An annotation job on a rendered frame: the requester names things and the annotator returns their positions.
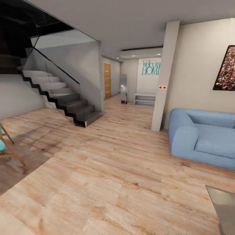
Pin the coffee table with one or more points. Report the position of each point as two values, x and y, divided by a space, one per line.
224 204

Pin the standing mirror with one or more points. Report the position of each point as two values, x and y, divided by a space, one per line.
123 89

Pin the sofa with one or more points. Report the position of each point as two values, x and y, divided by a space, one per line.
204 137

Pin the stairs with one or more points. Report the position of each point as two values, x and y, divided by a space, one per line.
24 28

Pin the door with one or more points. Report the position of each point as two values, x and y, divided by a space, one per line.
107 81

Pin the picture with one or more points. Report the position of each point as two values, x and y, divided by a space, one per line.
226 77

